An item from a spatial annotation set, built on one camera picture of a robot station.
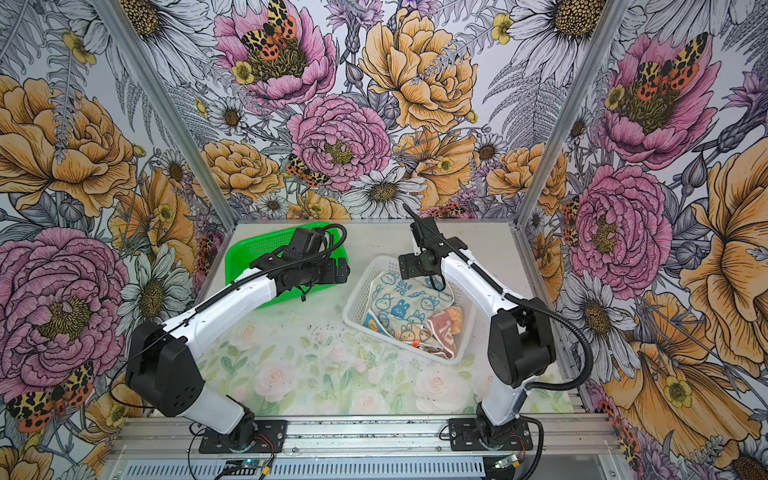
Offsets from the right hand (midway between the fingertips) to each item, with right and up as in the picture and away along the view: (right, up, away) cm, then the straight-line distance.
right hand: (418, 274), depth 89 cm
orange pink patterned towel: (+7, -14, -4) cm, 16 cm away
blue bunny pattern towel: (-5, -10, +5) cm, 12 cm away
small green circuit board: (+20, -42, -18) cm, 50 cm away
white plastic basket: (-18, -7, +3) cm, 19 cm away
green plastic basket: (-59, +7, +14) cm, 61 cm away
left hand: (-24, -1, -4) cm, 25 cm away
